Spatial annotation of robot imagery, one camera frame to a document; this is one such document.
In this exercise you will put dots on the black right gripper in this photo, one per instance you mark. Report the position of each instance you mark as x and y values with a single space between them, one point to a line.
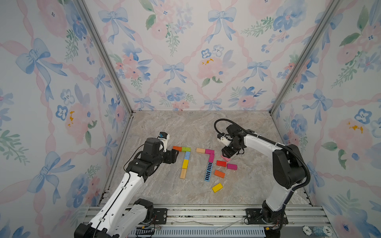
227 153

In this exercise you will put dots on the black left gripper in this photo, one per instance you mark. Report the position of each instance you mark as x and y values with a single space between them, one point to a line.
171 155

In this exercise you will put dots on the orange block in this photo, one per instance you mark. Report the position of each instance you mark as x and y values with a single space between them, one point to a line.
177 148
219 174

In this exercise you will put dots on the yellow block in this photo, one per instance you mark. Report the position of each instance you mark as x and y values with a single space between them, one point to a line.
217 188
185 164

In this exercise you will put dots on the light blue block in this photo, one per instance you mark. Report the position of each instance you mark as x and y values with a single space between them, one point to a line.
187 155

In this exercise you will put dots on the striped natural wood block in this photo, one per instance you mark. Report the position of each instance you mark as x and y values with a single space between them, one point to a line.
183 173

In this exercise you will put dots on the magenta block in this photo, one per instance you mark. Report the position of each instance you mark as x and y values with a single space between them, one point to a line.
232 167
208 151

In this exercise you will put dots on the red block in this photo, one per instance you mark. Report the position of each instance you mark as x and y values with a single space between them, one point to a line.
221 163

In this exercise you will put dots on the tan wooden block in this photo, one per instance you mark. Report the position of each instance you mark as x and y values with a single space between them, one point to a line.
200 150

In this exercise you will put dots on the blue slotted block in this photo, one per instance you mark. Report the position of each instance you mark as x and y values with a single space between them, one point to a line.
209 166
207 176

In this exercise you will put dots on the light pink block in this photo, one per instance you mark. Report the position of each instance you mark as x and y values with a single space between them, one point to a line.
225 158

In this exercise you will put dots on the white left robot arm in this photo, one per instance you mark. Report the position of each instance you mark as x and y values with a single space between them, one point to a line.
113 220

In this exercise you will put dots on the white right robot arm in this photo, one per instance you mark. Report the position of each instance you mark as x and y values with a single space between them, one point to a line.
288 167

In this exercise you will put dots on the yellow block front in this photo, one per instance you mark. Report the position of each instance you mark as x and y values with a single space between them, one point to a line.
217 188

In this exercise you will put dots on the white gear parts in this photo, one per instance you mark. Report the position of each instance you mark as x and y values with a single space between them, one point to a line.
322 231

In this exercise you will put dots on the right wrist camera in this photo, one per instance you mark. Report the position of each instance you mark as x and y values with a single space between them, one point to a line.
225 139

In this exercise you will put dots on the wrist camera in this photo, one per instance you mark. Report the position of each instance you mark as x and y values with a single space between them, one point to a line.
225 139
164 137

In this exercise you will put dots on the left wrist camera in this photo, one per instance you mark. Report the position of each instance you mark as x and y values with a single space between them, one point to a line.
164 137

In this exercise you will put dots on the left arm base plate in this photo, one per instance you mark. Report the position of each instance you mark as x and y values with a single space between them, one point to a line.
157 216

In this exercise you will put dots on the aluminium front rail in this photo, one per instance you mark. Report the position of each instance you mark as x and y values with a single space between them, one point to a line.
214 221

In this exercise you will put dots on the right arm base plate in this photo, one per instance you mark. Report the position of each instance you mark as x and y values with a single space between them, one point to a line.
258 216

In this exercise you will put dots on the aluminium left corner post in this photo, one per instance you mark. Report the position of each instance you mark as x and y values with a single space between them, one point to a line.
89 23

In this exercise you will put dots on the aluminium corner post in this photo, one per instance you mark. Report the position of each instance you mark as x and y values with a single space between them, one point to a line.
327 16
89 23

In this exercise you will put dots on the aluminium right corner post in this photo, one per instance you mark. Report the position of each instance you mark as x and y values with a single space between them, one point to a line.
327 16

